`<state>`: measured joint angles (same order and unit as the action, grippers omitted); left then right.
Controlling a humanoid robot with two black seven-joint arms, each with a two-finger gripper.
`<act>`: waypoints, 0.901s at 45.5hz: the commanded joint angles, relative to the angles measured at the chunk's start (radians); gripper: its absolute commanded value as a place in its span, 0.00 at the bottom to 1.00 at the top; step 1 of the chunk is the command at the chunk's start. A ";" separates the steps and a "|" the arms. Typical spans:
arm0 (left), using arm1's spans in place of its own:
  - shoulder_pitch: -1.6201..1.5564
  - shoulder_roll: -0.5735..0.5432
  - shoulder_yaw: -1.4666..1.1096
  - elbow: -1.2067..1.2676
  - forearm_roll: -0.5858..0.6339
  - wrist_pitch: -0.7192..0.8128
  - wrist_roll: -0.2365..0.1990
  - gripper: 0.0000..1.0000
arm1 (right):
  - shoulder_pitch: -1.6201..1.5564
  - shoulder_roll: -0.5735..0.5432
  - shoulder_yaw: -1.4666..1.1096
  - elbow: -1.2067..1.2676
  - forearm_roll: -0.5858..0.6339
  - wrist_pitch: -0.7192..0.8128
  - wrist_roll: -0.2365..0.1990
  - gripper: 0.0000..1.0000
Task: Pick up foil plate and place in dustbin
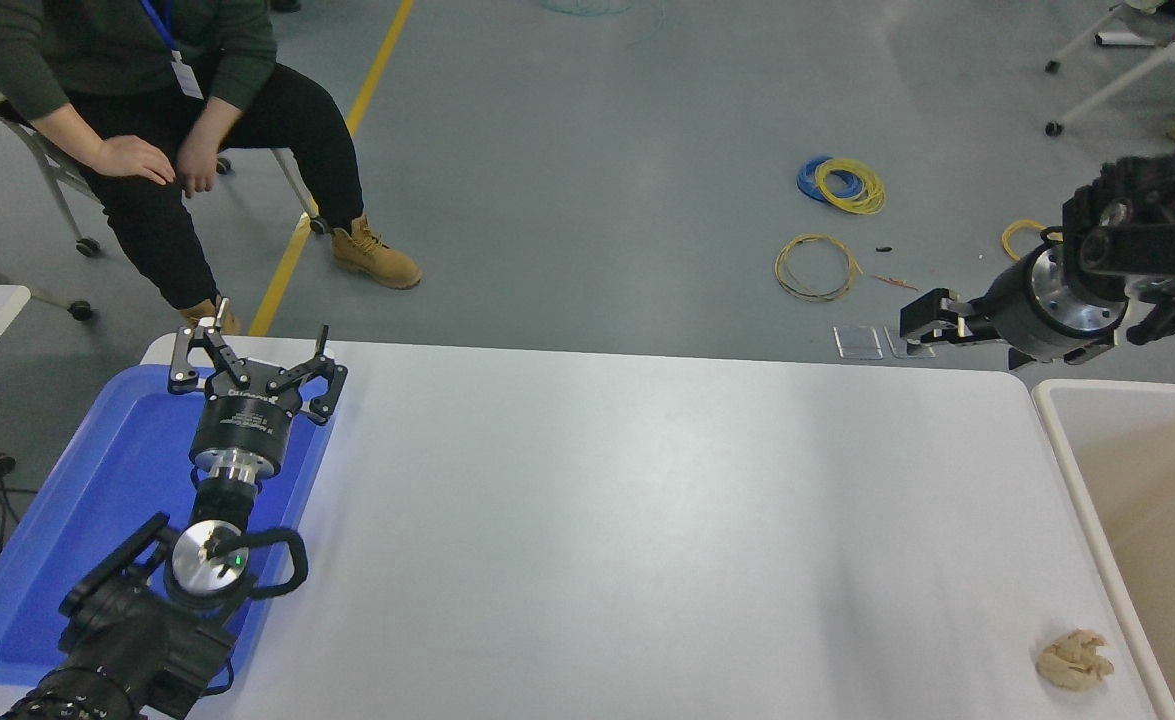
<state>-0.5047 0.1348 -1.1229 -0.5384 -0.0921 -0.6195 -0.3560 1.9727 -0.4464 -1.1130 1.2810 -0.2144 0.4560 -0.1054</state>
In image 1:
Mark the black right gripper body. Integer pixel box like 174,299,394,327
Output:
981,249,1115,363

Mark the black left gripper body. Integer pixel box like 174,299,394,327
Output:
190,371,301,465

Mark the clear plastic plate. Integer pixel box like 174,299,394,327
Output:
833,325,883,360
883,324,936,359

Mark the person's left hand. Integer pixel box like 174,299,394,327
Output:
176,129,221,198

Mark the person's right hand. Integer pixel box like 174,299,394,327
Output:
97,135,177,187

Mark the grey wheeled stand leg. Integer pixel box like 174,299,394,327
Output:
0,258,94,324

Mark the blue plastic tray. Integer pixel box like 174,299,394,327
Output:
0,365,338,686

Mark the large pale bin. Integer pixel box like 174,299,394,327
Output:
1031,378,1175,720

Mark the grey wheeled chair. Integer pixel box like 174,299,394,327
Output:
0,88,333,259

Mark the white ID badge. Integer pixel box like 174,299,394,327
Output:
169,48,206,99

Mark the crumpled tan paper ball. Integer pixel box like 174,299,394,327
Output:
1035,627,1116,690

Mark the thin yellow wire coil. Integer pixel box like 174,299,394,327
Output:
1001,219,1063,263

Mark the yellow and black wire coil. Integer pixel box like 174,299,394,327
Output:
774,234,864,303

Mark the blue wire coil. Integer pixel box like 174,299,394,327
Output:
796,155,862,207

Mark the white wheeled chair frame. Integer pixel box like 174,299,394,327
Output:
1044,0,1175,138

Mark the green wire coil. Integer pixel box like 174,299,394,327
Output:
537,0,666,43

